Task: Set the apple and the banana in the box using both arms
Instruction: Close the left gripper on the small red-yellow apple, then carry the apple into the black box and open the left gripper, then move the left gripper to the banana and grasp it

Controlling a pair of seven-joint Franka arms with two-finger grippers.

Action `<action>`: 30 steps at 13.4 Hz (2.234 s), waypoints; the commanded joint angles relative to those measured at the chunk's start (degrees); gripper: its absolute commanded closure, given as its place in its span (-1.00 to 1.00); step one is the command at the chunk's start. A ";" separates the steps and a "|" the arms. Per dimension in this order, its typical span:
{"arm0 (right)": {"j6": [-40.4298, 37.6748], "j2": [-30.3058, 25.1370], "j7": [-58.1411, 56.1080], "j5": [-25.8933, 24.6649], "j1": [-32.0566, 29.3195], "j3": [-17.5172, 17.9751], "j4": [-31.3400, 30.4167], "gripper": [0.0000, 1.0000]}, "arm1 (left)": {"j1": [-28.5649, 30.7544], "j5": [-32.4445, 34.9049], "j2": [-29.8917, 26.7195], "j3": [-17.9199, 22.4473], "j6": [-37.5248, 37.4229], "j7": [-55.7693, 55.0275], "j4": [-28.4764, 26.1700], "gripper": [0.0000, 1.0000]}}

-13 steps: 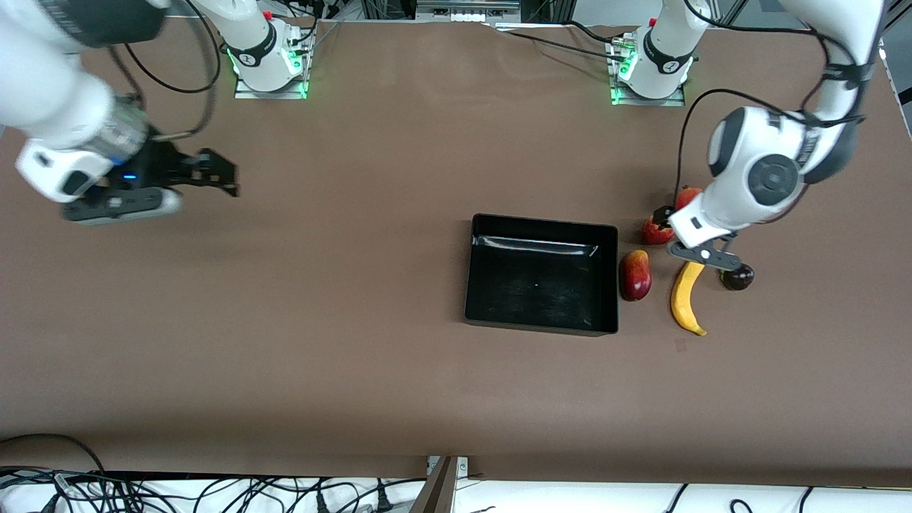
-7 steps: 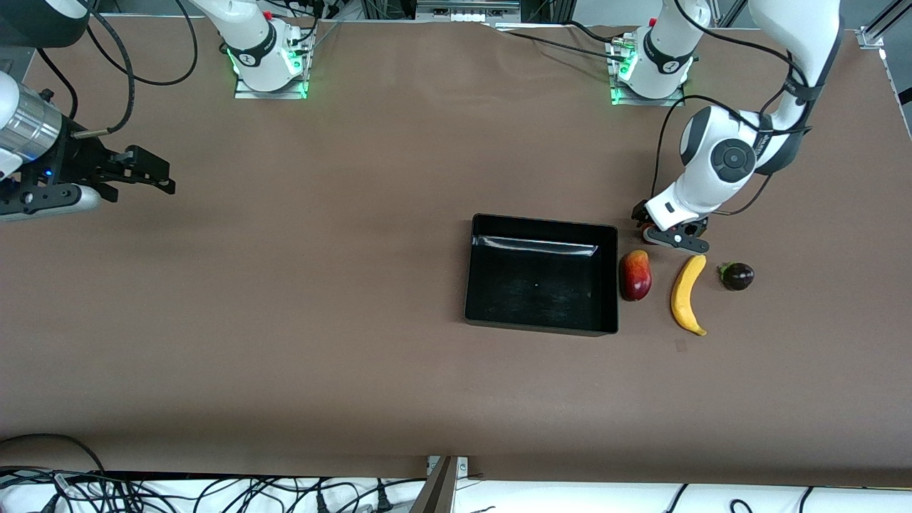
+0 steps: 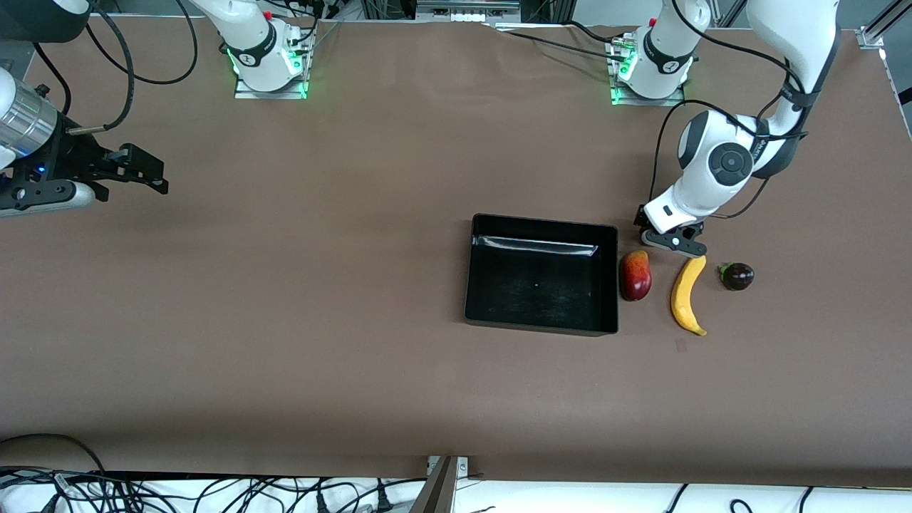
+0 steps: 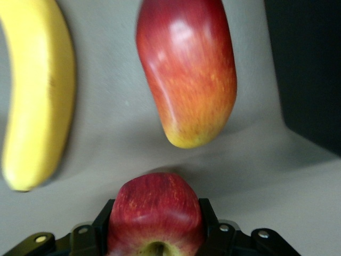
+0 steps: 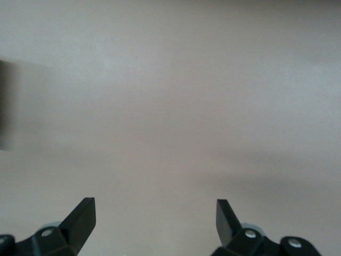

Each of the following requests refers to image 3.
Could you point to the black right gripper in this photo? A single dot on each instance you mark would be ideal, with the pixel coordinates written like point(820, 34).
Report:
point(73, 152)

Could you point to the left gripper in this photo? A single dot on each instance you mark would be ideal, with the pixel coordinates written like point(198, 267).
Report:
point(642, 216)

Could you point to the yellow banana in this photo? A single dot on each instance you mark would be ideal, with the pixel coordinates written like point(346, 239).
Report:
point(685, 299)

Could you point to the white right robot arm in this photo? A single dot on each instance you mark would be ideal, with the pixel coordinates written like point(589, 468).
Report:
point(246, 28)

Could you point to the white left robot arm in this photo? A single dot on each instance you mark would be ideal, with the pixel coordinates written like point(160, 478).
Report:
point(791, 28)

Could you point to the black plastic box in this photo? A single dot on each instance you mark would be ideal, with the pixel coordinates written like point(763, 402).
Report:
point(538, 285)

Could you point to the red orange mango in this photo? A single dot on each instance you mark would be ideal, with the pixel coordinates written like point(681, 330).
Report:
point(635, 278)

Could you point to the dark purple eggplant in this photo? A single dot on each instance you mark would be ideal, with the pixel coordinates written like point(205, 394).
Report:
point(738, 276)

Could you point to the brown table cover sheet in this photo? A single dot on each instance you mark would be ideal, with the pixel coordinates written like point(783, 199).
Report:
point(285, 320)

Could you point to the grey power strip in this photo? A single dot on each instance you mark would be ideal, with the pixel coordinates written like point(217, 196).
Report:
point(467, 11)

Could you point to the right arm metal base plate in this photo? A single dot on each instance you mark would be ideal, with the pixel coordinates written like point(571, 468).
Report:
point(246, 93)

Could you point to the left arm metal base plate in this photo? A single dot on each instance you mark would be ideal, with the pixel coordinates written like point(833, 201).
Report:
point(677, 100)

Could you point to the metal table corner bracket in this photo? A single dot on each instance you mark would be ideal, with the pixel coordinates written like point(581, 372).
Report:
point(871, 37)

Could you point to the metal table edge bracket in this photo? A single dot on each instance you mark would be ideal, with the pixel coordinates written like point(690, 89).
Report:
point(462, 467)

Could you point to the grey angled post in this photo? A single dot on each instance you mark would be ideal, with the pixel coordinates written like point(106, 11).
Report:
point(436, 491)

